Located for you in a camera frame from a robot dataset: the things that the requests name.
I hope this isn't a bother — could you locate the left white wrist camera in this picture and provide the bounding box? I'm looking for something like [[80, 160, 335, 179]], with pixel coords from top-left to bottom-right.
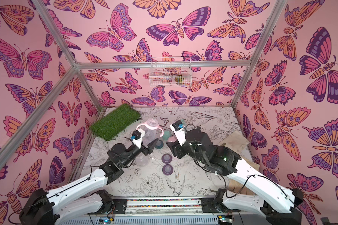
[[131, 130, 142, 149]]

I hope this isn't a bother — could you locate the dark teal nipple collar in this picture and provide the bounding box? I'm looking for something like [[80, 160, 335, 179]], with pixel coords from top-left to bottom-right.
[[155, 140, 164, 149]]

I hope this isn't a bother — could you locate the purple nipple collar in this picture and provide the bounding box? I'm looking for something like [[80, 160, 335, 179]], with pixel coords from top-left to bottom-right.
[[162, 164, 174, 176], [161, 153, 172, 164]]

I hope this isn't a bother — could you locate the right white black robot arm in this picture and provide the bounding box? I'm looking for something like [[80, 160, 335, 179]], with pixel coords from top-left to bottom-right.
[[166, 121, 303, 225]]

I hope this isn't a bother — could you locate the white wire basket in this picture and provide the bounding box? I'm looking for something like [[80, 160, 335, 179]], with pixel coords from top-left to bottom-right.
[[147, 56, 192, 88]]

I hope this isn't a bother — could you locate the teal bottle cap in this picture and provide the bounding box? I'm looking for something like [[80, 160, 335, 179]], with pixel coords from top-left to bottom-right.
[[161, 131, 171, 142]]

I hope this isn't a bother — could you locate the beige work glove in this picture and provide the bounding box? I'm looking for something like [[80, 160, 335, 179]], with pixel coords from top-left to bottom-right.
[[217, 131, 249, 155]]

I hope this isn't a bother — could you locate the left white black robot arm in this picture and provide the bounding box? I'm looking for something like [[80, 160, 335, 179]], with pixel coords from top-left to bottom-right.
[[19, 139, 158, 225]]

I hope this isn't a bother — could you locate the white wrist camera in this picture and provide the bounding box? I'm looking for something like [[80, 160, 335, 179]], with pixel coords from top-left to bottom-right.
[[170, 120, 186, 146], [131, 130, 142, 149]]

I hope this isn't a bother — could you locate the pink bottle cap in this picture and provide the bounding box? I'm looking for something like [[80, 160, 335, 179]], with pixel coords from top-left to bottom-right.
[[167, 136, 177, 142]]

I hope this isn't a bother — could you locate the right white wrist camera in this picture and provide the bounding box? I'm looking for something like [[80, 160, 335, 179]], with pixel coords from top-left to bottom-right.
[[170, 120, 186, 146]]

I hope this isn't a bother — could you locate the green object in basket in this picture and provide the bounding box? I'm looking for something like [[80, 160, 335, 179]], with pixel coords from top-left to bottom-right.
[[174, 76, 186, 86]]

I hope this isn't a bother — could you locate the green artificial grass mat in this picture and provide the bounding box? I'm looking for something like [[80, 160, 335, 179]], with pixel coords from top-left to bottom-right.
[[90, 104, 141, 141]]

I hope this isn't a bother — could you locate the clear baby bottle body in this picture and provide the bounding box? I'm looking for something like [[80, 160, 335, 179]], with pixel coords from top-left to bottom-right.
[[142, 119, 159, 145]]

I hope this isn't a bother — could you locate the tan wooden board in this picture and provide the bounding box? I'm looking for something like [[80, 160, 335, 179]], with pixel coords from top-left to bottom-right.
[[227, 157, 260, 196]]

